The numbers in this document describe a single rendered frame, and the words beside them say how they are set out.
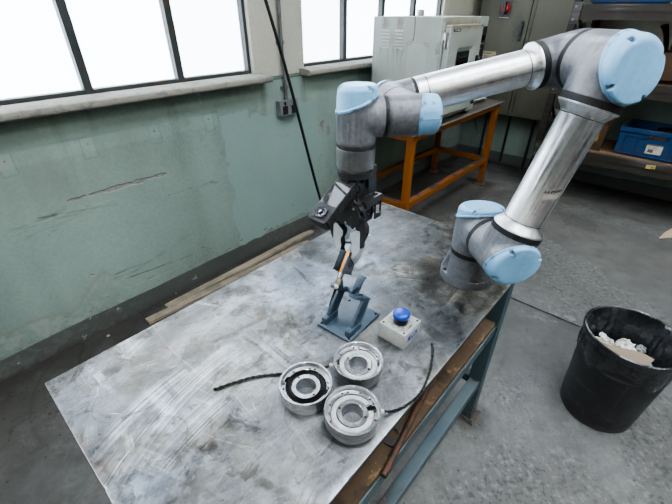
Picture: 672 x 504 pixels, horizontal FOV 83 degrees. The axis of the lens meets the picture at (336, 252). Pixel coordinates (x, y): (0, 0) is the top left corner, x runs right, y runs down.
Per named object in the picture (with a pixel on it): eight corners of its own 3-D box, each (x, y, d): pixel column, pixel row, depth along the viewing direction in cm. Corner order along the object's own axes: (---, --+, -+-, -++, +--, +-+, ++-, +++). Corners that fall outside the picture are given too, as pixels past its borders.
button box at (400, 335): (403, 351, 87) (405, 335, 84) (378, 336, 91) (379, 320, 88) (421, 332, 92) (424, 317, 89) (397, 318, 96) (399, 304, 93)
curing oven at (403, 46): (440, 129, 258) (456, 17, 223) (368, 115, 292) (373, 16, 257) (479, 113, 297) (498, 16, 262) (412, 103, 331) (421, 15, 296)
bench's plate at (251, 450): (203, 662, 47) (200, 658, 46) (48, 389, 81) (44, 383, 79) (533, 260, 122) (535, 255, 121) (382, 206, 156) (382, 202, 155)
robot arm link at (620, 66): (496, 260, 103) (623, 37, 77) (527, 294, 90) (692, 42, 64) (457, 253, 100) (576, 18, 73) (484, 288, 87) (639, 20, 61)
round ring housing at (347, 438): (328, 453, 67) (328, 439, 65) (320, 402, 76) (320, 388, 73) (386, 443, 68) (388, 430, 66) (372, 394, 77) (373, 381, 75)
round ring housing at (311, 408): (271, 408, 74) (269, 395, 72) (294, 368, 83) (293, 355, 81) (320, 426, 71) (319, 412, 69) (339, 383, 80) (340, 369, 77)
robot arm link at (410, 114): (426, 85, 76) (372, 86, 75) (448, 95, 66) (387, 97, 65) (422, 125, 80) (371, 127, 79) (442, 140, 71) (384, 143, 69)
